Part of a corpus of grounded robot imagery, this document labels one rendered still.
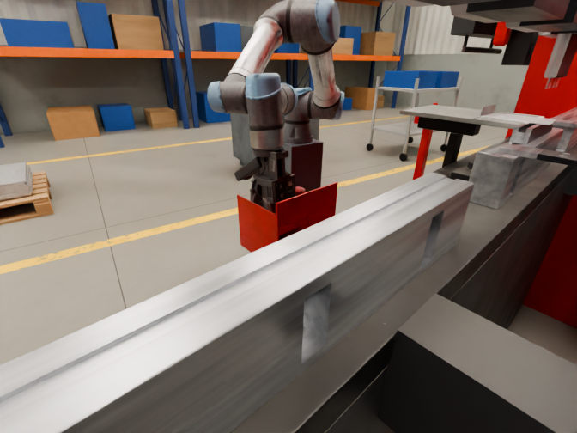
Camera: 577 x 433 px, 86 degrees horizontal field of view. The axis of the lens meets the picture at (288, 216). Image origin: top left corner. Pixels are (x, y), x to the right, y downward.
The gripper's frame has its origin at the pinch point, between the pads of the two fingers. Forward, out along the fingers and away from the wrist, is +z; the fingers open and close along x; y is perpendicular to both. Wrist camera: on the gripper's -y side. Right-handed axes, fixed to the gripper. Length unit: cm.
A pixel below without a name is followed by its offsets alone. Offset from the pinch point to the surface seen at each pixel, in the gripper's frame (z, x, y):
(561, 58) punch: -35, 38, 44
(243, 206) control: -5.7, -4.9, -3.3
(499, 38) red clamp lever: -39, 27, 37
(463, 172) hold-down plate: -14.3, 25.9, 35.2
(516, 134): -22, 31, 42
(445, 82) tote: -27, 377, -122
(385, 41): -120, 715, -427
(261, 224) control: -2.9, -4.9, 3.8
